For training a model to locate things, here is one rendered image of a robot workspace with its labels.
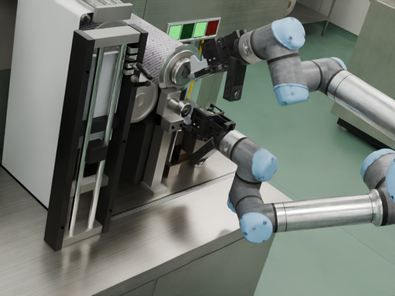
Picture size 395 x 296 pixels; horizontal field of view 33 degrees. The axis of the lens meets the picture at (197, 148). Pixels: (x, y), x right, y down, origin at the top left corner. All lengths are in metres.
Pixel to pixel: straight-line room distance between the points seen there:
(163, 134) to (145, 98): 0.12
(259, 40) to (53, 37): 0.47
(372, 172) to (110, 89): 0.75
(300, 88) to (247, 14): 0.97
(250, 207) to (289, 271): 1.62
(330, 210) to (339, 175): 2.51
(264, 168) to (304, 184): 2.29
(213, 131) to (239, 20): 0.74
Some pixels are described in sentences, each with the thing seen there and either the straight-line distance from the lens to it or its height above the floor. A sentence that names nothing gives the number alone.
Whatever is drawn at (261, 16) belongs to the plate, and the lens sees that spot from 2.56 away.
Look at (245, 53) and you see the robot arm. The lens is 1.62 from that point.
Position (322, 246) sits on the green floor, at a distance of 3.54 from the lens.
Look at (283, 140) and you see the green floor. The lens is 4.40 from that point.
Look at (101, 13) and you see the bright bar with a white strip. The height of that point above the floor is 1.44.
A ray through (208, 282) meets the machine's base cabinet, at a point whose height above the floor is 0.69.
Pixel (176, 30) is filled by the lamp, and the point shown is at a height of 1.19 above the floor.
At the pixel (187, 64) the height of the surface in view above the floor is 1.28.
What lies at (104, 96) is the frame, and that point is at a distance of 1.51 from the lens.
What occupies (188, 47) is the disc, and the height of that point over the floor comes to 1.31.
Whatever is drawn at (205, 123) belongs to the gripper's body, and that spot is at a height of 1.14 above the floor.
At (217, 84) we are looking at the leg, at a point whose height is 0.83.
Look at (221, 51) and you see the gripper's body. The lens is 1.68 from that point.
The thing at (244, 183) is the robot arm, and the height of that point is 1.05.
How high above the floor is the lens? 1.95
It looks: 29 degrees down
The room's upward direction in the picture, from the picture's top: 15 degrees clockwise
